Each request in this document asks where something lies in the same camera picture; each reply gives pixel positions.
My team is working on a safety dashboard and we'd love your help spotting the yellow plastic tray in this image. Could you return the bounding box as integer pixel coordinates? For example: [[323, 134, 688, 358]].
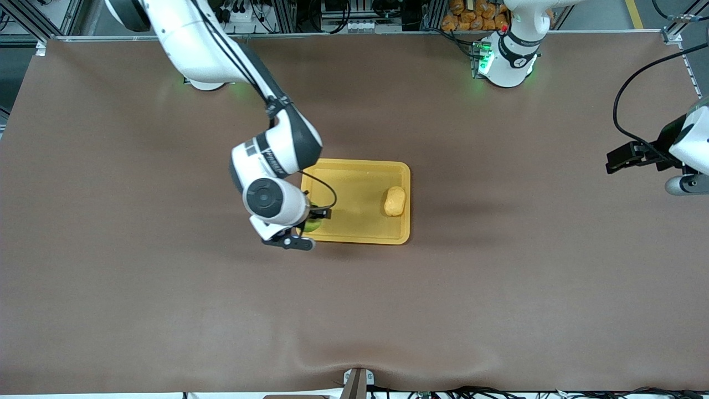
[[296, 158, 412, 245]]

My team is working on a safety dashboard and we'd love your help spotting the brown table mat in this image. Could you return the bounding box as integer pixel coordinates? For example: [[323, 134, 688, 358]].
[[0, 30, 709, 395]]

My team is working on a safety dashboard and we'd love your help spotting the yellow potato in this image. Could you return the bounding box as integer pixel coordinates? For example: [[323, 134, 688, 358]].
[[384, 186, 407, 217]]

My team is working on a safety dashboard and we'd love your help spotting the metal table clamp bracket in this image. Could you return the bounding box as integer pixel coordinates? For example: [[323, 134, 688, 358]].
[[342, 368, 374, 399]]

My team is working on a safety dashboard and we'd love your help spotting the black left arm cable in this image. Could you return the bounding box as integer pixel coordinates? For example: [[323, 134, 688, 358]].
[[612, 42, 709, 153]]

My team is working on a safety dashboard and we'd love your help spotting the white power strip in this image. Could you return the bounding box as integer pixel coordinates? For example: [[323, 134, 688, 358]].
[[213, 3, 261, 25]]

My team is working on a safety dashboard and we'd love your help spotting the aluminium diagonal frame strut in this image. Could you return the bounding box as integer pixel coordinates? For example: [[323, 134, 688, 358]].
[[0, 0, 84, 39]]

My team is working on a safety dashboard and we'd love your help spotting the aluminium corner frame post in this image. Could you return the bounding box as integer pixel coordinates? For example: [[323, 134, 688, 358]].
[[662, 0, 709, 45]]

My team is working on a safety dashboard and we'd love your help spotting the perforated metal side rail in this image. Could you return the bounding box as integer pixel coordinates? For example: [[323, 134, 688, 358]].
[[679, 44, 701, 101]]

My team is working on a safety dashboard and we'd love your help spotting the aluminium table edge rail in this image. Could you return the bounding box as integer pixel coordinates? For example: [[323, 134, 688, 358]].
[[47, 29, 665, 42]]

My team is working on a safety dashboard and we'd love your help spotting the bag of orange snacks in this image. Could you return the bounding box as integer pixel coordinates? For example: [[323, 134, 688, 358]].
[[440, 0, 554, 32]]

